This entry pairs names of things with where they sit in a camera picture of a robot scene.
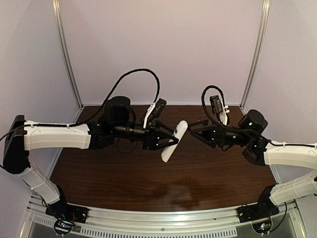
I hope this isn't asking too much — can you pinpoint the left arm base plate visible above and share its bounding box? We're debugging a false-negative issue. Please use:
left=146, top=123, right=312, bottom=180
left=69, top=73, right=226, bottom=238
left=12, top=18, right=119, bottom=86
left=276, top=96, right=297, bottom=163
left=45, top=204, right=89, bottom=224

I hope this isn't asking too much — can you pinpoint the black cable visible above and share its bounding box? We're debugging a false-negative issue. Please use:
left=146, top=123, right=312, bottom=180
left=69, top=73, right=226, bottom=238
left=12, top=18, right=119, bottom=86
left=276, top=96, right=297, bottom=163
left=74, top=68, right=161, bottom=124
left=201, top=85, right=248, bottom=132

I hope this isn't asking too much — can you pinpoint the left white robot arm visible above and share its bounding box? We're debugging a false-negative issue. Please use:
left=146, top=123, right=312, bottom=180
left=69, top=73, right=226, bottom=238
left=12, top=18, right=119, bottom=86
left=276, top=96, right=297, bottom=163
left=2, top=96, right=182, bottom=219

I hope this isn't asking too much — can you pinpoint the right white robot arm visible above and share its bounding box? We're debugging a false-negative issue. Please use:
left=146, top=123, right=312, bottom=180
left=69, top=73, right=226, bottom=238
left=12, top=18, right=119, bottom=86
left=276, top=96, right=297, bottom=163
left=188, top=110, right=317, bottom=209

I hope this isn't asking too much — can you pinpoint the left black cable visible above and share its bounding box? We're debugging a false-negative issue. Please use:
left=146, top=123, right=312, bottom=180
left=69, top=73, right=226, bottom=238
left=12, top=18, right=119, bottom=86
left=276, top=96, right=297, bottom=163
left=74, top=68, right=161, bottom=124

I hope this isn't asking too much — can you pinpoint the right black cable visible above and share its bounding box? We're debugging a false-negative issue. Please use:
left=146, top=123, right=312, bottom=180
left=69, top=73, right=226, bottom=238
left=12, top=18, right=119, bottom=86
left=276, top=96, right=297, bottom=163
left=201, top=85, right=248, bottom=132

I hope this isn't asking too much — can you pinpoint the white remote control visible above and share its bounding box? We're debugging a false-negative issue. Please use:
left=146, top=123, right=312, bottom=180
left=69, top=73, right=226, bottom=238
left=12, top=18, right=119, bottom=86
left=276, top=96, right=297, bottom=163
left=161, top=120, right=188, bottom=163

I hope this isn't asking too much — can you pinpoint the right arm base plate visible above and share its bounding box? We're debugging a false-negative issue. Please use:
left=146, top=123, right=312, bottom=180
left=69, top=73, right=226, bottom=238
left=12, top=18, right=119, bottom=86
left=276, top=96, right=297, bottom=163
left=236, top=202, right=279, bottom=223

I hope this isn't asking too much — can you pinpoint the aluminium frame post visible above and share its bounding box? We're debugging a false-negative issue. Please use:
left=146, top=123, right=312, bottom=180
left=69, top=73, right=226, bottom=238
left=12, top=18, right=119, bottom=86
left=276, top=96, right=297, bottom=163
left=52, top=0, right=83, bottom=109
left=240, top=0, right=270, bottom=111

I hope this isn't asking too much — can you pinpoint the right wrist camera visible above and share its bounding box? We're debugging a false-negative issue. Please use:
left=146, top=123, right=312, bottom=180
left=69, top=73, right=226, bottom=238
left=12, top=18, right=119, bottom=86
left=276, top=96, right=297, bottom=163
left=210, top=95, right=230, bottom=125

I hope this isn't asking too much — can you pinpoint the aluminium front rail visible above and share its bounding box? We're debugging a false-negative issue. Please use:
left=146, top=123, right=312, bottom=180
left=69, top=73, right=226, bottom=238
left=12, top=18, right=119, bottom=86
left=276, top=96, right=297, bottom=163
left=24, top=195, right=303, bottom=238

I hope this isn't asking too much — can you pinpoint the right aluminium frame post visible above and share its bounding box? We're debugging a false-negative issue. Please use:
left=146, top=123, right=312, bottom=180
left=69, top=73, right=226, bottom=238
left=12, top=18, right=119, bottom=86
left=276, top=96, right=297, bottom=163
left=240, top=0, right=270, bottom=111

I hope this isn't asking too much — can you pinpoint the left aluminium frame post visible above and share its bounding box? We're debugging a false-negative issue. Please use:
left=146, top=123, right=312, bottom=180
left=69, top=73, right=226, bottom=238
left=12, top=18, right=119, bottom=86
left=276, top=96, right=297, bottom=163
left=52, top=0, right=83, bottom=109

